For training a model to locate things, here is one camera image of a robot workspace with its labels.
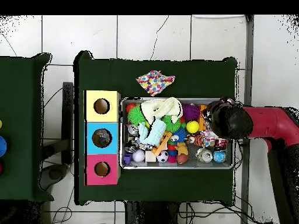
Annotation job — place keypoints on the mint green cloth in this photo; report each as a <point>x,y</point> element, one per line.
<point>153,131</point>

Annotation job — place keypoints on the wooden box with three holes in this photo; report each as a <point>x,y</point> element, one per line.
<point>89,128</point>

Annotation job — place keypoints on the cream cloth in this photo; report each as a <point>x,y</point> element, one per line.
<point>159,108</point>

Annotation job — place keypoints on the side table with green cloth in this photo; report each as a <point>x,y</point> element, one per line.
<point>23,116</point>

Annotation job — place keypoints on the black upright panel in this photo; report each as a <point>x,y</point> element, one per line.
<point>68,121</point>

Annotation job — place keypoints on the dark green tablecloth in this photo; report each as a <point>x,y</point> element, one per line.
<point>107,74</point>

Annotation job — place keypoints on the green spiky ball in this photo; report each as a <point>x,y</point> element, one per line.
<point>136,115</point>
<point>172,122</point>

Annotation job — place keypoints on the purple spiky ball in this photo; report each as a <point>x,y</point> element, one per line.
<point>190,112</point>

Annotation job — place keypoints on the white baseball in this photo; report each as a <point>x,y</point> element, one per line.
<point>138,155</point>

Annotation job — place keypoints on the blue round object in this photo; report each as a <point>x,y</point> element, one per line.
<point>2,145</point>

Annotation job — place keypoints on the silver soda can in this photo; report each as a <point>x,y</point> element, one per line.
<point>204,155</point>

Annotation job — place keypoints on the orange plastic toy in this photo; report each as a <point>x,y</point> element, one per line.
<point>162,143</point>

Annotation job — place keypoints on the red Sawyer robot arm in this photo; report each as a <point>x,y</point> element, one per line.
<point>266,121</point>

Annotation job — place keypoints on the yellow ball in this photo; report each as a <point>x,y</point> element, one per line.
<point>192,126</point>

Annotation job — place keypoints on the polka dot cloth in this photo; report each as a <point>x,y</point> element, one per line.
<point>155,81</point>

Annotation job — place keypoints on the small soccer ball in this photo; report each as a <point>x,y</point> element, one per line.
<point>162,157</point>

